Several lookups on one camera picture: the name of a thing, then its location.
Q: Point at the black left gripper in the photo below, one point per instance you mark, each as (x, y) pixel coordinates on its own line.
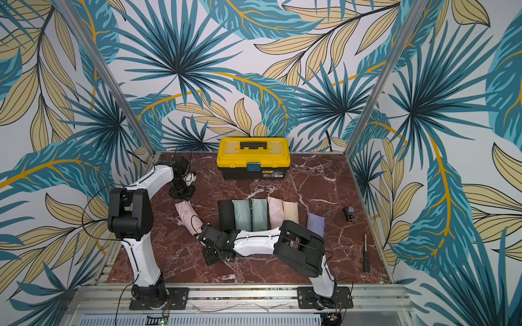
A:
(185, 195)

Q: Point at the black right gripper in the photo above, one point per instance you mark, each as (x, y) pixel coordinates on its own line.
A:
(209, 238)

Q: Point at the black sleeved umbrella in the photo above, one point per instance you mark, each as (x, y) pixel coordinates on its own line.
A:
(226, 215)

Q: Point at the pink umbrella sleeve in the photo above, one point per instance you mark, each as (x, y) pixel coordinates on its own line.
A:
(189, 217)

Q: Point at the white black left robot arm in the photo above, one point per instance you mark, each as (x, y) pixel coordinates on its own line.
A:
(131, 219)

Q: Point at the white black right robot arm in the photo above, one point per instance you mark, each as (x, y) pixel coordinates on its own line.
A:
(296, 246)

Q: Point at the mint sleeved umbrella left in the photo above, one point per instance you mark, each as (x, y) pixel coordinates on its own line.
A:
(242, 214)

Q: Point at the mint sleeved umbrella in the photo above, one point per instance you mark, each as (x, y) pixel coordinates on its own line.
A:
(242, 214)
(259, 211)

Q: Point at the mint sleeved umbrella right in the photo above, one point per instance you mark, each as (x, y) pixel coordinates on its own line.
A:
(259, 211)

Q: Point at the yellow black toolbox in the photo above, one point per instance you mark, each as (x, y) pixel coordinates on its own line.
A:
(253, 158)

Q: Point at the pink sleeved umbrella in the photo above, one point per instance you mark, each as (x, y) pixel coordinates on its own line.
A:
(276, 212)

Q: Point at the beige sleeved umbrella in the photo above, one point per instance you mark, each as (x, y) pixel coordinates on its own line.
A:
(291, 211)

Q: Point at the lavender sleeved umbrella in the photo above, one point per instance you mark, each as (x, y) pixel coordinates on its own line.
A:
(316, 224)

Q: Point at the small black electrical part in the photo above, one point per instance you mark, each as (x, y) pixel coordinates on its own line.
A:
(348, 213)

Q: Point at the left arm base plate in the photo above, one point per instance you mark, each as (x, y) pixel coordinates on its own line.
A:
(152, 299)

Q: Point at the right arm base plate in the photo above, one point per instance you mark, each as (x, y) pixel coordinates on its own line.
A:
(341, 299)

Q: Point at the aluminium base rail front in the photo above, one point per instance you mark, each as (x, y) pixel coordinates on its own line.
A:
(234, 304)

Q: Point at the black handled screwdriver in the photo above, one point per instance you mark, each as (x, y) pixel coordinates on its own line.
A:
(366, 261)

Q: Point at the aluminium frame rail left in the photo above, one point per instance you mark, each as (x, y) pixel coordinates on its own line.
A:
(73, 19)

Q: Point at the aluminium frame rail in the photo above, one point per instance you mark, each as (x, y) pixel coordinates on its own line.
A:
(403, 36)
(73, 19)

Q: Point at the aluminium frame rail right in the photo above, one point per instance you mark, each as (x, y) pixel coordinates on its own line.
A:
(403, 36)

